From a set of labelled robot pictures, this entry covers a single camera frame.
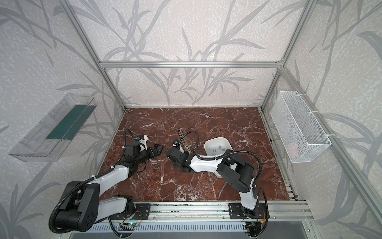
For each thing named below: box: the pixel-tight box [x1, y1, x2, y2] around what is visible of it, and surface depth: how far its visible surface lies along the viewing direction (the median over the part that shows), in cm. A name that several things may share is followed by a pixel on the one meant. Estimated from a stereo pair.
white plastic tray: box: [199, 136, 234, 157], surface depth 98 cm
